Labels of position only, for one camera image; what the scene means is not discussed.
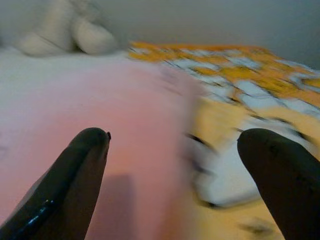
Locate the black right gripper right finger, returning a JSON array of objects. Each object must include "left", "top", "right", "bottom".
[{"left": 236, "top": 128, "right": 320, "bottom": 240}]

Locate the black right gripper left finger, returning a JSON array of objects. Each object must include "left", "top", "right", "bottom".
[{"left": 0, "top": 127, "right": 112, "bottom": 240}]

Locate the pink pillow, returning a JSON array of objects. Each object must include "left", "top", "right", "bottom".
[{"left": 0, "top": 58, "right": 203, "bottom": 240}]

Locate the yellow cartoon egg blanket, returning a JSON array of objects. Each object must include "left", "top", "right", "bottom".
[{"left": 127, "top": 41, "right": 320, "bottom": 240}]

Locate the white quilted mattress pad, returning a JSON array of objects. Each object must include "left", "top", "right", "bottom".
[{"left": 0, "top": 46, "right": 161, "bottom": 101}]

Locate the grey floral patterned cloth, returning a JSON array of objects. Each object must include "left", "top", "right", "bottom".
[{"left": 12, "top": 0, "right": 119, "bottom": 56}]

